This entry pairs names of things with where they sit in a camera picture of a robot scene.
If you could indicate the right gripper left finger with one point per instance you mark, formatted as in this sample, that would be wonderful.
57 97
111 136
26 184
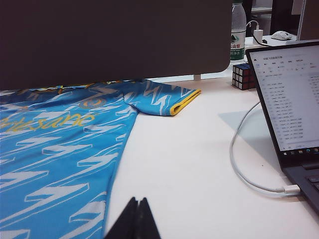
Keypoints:
123 221

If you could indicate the blue patterned soccer jersey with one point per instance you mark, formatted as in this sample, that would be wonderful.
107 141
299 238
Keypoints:
62 154

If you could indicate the white computer mouse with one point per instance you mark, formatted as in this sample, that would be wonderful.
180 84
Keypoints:
281 35

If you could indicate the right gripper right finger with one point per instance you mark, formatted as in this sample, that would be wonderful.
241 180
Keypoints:
145 221

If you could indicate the brown desk divider panel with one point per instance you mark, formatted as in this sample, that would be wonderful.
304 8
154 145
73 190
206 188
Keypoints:
112 37

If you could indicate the clear plastic water bottle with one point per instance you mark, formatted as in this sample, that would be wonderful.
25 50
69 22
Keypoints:
238 32

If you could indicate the dark grey open laptop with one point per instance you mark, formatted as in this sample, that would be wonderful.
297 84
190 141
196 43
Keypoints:
286 99

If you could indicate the Rubik's cube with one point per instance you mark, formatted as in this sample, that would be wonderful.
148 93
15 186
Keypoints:
243 77

